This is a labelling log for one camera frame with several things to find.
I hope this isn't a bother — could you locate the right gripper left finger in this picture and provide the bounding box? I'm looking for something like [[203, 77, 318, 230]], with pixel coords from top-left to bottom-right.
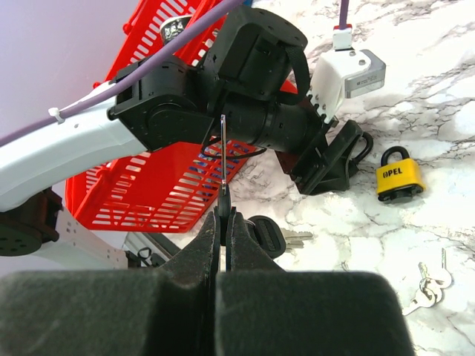
[[160, 212, 219, 282]]

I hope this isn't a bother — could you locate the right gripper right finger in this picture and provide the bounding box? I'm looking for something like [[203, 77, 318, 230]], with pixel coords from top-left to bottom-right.
[[225, 209, 284, 272]]

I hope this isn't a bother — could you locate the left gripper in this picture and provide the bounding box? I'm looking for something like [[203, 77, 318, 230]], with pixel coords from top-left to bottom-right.
[[274, 100, 363, 195]]

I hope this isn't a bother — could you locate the black-headed key bunch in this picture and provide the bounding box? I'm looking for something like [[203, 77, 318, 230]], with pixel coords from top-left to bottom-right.
[[217, 114, 313, 259]]

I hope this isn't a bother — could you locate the silver key bunch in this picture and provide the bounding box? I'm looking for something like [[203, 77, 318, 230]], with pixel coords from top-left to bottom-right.
[[402, 248, 453, 316]]

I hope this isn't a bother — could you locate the black padlock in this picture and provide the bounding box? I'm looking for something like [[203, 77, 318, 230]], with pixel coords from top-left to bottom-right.
[[352, 131, 374, 165]]

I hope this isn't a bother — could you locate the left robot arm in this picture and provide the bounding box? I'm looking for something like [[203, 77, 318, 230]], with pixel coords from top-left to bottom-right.
[[1, 5, 373, 257]]

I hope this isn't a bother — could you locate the yellow padlock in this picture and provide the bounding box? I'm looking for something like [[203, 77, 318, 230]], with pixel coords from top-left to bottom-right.
[[376, 146, 425, 204]]

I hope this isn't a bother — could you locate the red plastic basket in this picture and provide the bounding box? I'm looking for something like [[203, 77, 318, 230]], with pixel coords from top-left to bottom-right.
[[65, 0, 300, 234]]

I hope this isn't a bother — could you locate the black printed can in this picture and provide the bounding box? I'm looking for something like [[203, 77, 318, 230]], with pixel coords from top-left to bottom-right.
[[160, 15, 192, 45]]

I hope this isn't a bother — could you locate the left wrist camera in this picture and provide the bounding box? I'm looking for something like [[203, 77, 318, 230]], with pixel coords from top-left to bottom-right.
[[308, 24, 386, 125]]

